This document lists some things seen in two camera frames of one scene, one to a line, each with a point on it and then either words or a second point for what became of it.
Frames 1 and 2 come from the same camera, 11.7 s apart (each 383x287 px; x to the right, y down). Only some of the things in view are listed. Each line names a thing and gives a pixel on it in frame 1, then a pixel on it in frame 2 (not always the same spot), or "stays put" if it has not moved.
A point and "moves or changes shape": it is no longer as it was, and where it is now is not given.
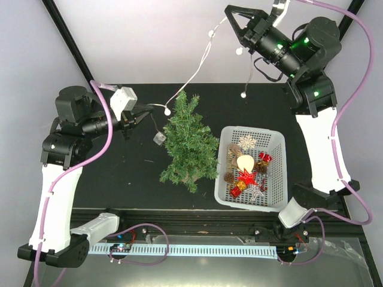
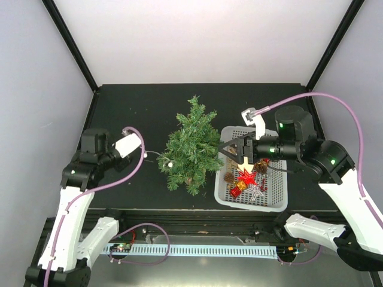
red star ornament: (248, 178) stays put
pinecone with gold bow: (260, 166) stays put
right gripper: (251, 35) to (242, 150)
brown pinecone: (229, 177) stays put
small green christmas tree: (193, 146) moves or changes shape
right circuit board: (286, 250) stays put
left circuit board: (120, 247) stays put
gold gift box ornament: (241, 185) stays put
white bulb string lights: (160, 138) to (145, 153)
